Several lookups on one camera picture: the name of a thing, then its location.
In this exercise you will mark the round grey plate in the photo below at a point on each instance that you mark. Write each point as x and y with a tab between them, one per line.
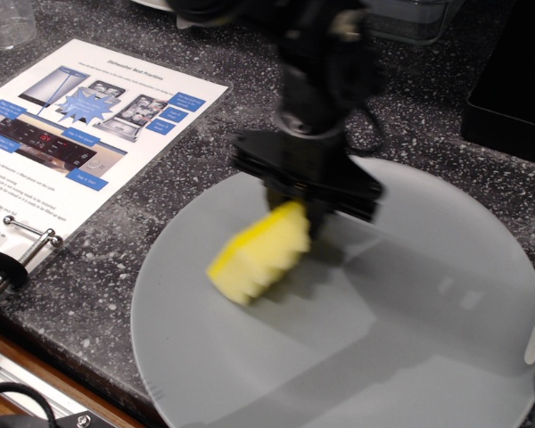
419	319

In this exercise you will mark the clear drinking glass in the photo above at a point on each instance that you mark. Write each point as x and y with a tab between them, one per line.
17	23

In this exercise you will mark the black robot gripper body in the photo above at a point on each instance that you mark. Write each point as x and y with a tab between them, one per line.
294	164

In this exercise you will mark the clear glass food container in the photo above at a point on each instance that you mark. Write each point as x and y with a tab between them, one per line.
413	22

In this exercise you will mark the white plate at back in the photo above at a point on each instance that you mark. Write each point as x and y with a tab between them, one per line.
161	5

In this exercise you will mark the black plastic tray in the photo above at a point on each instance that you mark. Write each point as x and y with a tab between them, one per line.
500	111

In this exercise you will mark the wooden table edge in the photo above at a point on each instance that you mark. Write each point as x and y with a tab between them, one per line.
64	394

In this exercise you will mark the laminated dishwasher instruction sheet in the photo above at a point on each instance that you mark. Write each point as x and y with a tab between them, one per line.
76	126

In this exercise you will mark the aluminium extrusion rail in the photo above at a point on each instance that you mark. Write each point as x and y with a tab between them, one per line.
38	412

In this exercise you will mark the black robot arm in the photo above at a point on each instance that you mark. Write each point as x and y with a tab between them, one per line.
329	70

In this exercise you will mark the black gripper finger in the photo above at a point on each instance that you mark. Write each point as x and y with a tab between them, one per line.
317	211

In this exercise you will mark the yellow textured sponge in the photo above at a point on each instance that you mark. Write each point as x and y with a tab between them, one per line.
260	255

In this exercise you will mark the black metal screw clamp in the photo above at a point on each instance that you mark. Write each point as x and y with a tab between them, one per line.
14	272

